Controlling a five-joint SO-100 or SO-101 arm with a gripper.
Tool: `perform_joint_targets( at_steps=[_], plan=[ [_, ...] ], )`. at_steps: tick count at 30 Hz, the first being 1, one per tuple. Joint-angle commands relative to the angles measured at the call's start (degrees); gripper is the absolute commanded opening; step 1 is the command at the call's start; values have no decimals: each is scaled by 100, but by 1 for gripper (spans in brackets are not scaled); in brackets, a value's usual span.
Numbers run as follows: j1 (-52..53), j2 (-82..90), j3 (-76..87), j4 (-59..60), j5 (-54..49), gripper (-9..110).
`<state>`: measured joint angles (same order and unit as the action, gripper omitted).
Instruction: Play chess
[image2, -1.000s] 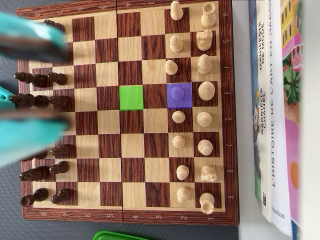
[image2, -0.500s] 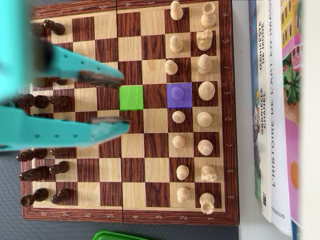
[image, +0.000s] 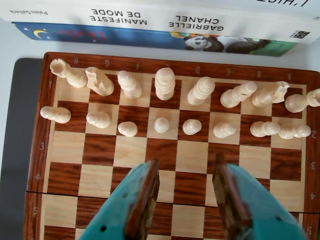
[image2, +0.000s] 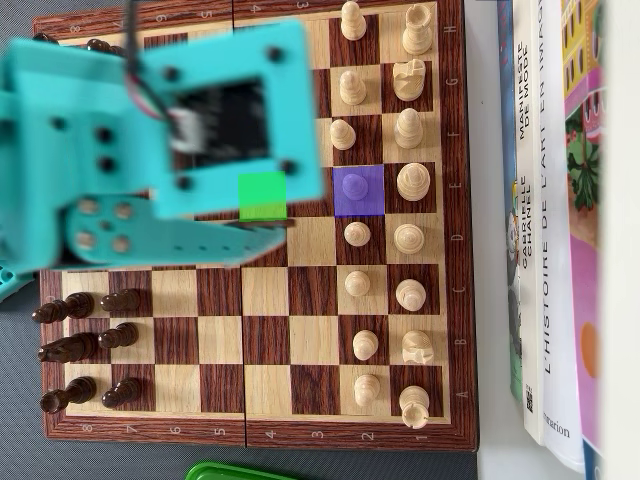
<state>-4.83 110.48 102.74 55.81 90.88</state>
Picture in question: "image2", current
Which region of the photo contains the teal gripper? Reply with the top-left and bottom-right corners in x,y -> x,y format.
142,19 -> 325,220

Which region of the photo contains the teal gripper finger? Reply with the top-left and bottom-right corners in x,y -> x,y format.
64,194 -> 292,267

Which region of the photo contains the light wooden pawn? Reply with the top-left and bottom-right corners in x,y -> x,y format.
342,173 -> 370,201
329,118 -> 357,150
343,270 -> 372,297
352,329 -> 380,360
338,70 -> 369,106
343,221 -> 372,248
353,373 -> 381,407
340,0 -> 369,42

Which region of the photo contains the dark wooden pawn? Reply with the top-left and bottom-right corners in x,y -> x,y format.
85,38 -> 129,55
98,322 -> 139,350
101,288 -> 142,312
101,376 -> 143,408

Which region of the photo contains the wooden folding chessboard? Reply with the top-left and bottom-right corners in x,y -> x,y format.
30,0 -> 477,454

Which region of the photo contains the dark wooden bishop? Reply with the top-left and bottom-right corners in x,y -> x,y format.
32,291 -> 95,324

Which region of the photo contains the dark wooden knight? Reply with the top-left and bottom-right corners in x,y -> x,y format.
38,331 -> 100,364

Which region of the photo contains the light wooden knight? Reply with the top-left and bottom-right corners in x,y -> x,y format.
401,329 -> 435,365
392,57 -> 427,102

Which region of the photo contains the light wooden rook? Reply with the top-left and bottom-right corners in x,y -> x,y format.
402,3 -> 434,57
398,384 -> 431,430

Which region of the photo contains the light wooden bishop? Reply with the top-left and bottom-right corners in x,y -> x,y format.
395,278 -> 427,312
393,107 -> 425,151

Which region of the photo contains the light wooden queen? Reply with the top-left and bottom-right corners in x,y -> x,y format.
392,223 -> 426,254

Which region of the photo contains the light wooden king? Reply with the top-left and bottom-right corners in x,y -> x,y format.
396,162 -> 431,203

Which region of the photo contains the green plastic container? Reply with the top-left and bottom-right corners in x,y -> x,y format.
185,460 -> 301,480

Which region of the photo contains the blue illustrated cover book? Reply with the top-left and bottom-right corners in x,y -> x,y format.
496,0 -> 527,401

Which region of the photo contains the white Gabrielle Chanel book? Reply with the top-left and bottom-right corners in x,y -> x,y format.
512,0 -> 549,446

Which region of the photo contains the white art history book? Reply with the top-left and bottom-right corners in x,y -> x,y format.
529,0 -> 586,474

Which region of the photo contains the pink colourful cover book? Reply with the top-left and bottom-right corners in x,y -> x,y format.
558,0 -> 609,480

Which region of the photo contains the black motor cable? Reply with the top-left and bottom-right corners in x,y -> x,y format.
122,0 -> 176,126

